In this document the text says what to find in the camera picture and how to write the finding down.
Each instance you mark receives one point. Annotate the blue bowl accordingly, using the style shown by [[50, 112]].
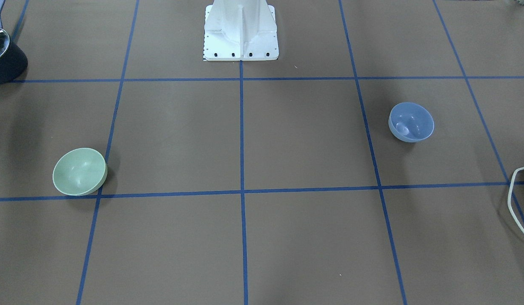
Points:
[[410, 122]]

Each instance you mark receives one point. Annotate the green bowl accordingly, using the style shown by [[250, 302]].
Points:
[[80, 172]]

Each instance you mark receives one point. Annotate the dark blue saucepan with lid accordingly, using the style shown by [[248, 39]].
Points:
[[13, 61]]

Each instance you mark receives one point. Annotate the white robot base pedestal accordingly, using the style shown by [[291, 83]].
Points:
[[240, 30]]

